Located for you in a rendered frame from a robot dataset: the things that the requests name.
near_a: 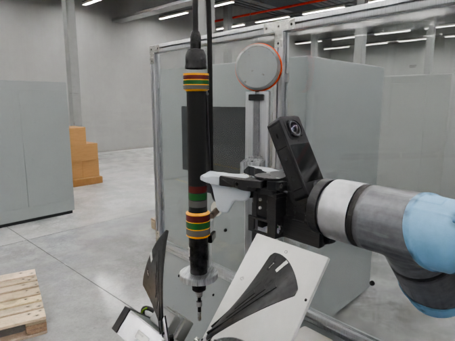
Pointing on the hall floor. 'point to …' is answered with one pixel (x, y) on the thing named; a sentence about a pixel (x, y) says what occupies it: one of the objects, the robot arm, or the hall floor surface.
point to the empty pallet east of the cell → (22, 305)
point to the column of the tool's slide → (259, 149)
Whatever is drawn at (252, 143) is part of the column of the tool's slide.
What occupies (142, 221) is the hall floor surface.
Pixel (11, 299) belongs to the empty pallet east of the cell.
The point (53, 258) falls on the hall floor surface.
